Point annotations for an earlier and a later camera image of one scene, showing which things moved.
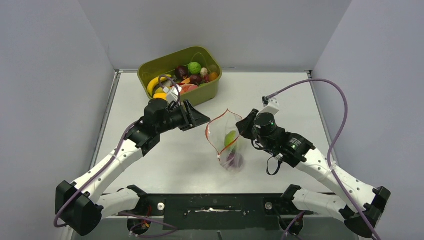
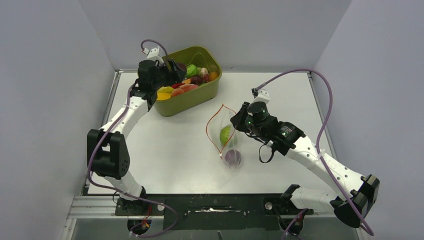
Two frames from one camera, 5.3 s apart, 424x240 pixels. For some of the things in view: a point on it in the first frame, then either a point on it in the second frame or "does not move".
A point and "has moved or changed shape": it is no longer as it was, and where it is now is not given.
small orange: [213, 76] does not move
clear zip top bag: [223, 134] has moved or changed shape
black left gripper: [196, 118] to [177, 75]
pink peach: [188, 87] does not move
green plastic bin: [166, 65] does not move
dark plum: [195, 79] does not move
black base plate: [217, 211] does not move
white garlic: [203, 71] does not move
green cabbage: [230, 137] to [225, 133]
